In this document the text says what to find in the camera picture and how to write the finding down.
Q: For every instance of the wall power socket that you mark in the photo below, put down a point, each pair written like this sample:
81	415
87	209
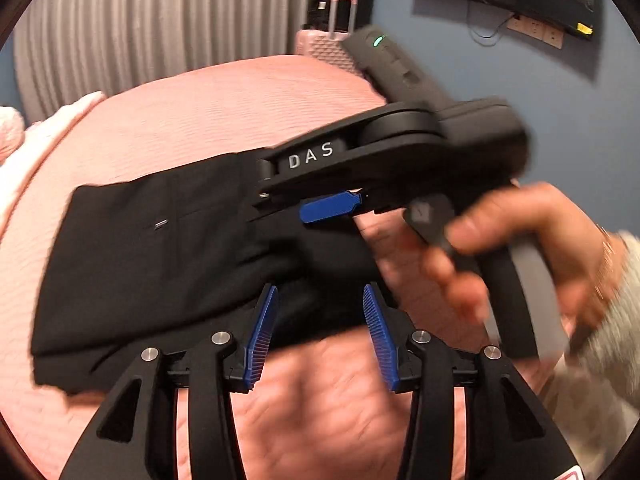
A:
541	31

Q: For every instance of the pink hardshell suitcase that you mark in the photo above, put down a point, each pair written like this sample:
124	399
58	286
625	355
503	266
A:
327	46

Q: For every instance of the pink dotted pillow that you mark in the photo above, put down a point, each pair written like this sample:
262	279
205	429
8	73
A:
12	131

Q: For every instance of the grey patterned sleeve forearm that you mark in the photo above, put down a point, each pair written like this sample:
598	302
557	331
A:
592	393

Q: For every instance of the grey pleated curtain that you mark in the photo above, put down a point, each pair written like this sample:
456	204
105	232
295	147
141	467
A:
65	49

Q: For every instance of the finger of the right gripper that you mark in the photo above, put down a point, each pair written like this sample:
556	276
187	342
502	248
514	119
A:
344	204
266	200

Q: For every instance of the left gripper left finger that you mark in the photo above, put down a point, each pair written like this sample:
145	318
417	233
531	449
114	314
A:
133	434

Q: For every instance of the black pants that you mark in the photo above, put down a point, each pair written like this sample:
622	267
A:
164	261

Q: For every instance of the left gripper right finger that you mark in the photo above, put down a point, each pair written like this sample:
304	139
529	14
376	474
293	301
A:
508	432

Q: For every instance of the right hand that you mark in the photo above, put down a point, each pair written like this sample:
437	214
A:
586	263

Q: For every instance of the light pink bed sheet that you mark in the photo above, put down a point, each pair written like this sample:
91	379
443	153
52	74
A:
41	138

